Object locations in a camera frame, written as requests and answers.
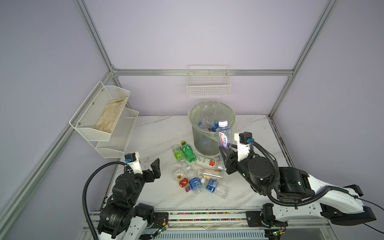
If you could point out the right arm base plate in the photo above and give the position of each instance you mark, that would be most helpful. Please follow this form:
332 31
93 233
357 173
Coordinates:
255 219

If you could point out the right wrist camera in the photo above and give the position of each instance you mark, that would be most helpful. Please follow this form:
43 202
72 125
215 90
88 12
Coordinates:
244 147

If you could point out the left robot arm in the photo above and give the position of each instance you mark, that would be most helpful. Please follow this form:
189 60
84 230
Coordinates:
122 213

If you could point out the purple label clear bottle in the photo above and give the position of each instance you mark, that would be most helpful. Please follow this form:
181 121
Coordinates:
224 134

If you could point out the white mesh shelf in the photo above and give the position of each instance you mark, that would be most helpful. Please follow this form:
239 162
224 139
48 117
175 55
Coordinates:
97 118
116 147

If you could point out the upper white mesh shelf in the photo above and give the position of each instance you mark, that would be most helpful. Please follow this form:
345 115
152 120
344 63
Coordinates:
97 118

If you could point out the green plastic bin liner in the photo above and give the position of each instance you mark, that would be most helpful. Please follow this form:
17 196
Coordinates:
213 109

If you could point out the green soda bottle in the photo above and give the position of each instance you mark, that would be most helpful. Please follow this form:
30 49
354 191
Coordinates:
188 152

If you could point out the beige cloth in shelf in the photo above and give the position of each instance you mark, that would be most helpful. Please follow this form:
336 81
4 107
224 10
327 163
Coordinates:
110 115

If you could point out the red label small bottle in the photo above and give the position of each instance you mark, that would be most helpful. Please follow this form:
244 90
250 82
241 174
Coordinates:
180 176

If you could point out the white wire wall basket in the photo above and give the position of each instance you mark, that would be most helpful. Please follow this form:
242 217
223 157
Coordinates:
208 86

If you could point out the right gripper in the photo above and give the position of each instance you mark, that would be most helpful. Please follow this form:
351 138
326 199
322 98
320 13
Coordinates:
228 156

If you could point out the blue label crushed bottle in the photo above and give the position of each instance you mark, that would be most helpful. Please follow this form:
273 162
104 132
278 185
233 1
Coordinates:
213 186

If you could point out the small green label bottle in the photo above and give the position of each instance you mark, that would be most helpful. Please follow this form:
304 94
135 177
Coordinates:
178 154

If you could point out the clear bottle orange cap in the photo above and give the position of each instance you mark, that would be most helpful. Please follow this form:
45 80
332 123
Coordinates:
210 174

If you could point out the clear bottle green cap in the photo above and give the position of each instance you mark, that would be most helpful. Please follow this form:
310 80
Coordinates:
219 159

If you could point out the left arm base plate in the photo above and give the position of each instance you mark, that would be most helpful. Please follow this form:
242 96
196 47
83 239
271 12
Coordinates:
159 219

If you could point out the aluminium front rail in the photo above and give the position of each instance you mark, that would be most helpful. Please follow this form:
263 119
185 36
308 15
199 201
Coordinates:
207 220

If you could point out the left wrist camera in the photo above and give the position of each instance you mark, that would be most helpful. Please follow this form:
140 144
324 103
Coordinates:
132 159

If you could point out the blue label round bottle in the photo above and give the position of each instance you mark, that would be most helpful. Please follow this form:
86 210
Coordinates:
194 180

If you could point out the lower white mesh shelf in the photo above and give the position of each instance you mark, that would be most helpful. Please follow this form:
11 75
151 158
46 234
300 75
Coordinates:
116 147

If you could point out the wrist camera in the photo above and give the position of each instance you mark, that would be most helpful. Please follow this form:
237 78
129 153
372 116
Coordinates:
244 147
132 159

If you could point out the white red label bottle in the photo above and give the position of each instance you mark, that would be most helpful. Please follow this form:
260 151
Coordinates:
206 163

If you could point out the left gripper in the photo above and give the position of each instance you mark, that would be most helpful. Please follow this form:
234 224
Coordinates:
156 174

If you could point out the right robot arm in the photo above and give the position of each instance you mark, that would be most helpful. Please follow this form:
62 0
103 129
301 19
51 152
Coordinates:
293 193

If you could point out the grey mesh waste bin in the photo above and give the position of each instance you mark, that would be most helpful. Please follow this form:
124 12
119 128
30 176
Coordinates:
206 141

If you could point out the aluminium frame back rail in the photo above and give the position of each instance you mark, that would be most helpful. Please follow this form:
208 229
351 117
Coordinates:
185 72

